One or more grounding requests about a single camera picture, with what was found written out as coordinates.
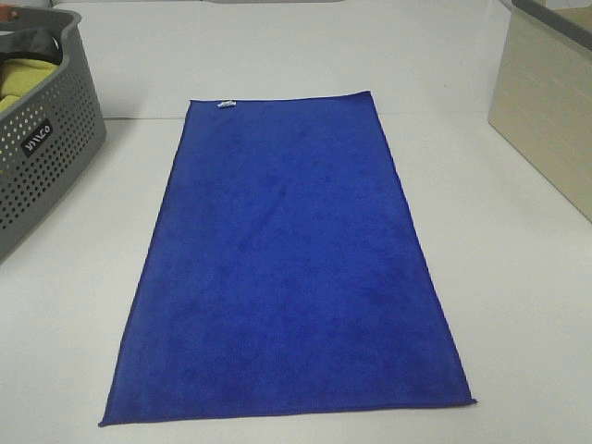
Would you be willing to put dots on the yellow-green towel in basket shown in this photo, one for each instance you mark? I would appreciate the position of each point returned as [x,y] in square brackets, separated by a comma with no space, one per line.
[19,76]

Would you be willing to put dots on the dark grey cloth in basket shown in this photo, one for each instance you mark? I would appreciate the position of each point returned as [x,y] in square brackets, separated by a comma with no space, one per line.
[37,44]

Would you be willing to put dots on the beige storage box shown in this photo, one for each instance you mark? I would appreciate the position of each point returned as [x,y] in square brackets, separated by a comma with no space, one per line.
[541,102]

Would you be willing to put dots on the blue microfibre towel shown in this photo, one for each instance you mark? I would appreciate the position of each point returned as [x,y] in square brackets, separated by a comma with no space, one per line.
[284,275]

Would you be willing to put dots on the grey perforated laundry basket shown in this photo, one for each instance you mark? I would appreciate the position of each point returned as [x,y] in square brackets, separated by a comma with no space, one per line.
[50,135]

